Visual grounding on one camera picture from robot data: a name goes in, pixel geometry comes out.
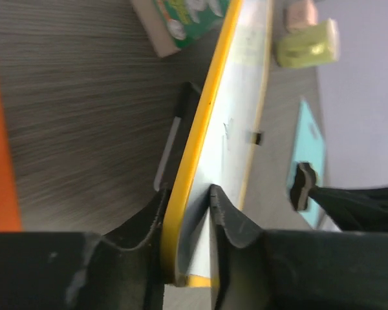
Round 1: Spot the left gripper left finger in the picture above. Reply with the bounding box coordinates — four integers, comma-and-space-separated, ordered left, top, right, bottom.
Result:
0, 189, 170, 309

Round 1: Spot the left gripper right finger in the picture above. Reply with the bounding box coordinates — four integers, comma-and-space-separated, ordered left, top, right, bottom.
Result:
210, 185, 388, 309

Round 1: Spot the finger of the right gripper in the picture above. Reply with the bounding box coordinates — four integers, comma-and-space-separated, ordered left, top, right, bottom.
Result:
310, 186, 388, 233

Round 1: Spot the whiteboard with orange frame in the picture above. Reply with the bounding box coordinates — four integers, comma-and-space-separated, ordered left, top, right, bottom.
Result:
161, 1, 274, 287

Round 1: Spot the teal cutting board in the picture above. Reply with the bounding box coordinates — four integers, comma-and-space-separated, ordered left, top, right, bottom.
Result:
286, 99, 327, 232

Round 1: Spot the yellow-green mug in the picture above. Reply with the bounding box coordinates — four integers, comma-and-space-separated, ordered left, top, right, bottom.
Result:
275, 18, 340, 68

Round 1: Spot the pink cube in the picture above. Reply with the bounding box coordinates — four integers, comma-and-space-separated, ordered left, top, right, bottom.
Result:
285, 0, 318, 33

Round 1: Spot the orange illustrated book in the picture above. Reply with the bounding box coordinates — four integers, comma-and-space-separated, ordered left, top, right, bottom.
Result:
131, 0, 230, 58

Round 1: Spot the whiteboard wire stand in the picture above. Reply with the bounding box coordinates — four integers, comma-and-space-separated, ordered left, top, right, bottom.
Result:
153, 82, 201, 191

